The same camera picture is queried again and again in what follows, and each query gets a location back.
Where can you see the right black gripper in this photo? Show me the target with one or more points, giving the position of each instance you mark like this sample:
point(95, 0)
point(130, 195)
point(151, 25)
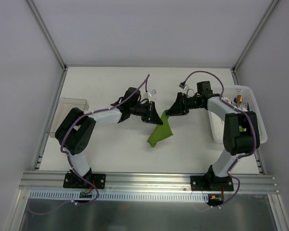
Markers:
point(180, 103)

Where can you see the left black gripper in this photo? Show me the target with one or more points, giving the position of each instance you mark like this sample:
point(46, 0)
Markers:
point(151, 111)

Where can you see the green paper napkin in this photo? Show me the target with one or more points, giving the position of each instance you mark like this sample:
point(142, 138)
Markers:
point(161, 132)

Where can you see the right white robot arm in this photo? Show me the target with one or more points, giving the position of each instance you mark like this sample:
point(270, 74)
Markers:
point(240, 134)

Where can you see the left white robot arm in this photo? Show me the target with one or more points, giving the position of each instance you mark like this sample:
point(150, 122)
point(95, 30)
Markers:
point(75, 132)

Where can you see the copper spoon in basket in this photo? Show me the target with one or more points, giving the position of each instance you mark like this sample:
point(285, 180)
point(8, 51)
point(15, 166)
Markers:
point(239, 99)

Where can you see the white plastic basket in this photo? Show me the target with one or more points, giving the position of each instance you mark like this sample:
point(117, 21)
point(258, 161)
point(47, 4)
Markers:
point(248, 98)

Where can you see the clear plastic utensil box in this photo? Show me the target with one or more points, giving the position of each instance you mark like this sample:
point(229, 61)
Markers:
point(63, 108)

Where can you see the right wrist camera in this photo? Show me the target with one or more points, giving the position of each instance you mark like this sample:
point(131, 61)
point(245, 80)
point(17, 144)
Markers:
point(183, 86)

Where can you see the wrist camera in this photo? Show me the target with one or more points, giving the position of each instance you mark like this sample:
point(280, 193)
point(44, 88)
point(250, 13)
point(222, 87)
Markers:
point(150, 94)
point(183, 86)

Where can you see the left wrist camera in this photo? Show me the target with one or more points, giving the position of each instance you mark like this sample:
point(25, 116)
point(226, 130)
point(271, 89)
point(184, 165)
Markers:
point(150, 94)

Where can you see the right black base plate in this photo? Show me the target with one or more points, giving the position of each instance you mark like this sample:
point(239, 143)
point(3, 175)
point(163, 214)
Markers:
point(211, 183)

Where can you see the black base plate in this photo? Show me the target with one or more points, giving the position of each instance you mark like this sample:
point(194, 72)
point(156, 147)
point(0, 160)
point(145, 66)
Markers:
point(98, 180)
point(211, 183)

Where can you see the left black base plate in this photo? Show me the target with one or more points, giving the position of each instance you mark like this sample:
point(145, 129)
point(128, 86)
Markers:
point(98, 180)

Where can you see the aluminium rail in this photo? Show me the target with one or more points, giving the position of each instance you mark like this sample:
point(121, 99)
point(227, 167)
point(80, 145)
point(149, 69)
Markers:
point(149, 182)

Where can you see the white slotted cable duct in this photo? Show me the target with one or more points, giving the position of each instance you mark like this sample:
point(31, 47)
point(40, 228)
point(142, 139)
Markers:
point(120, 196)

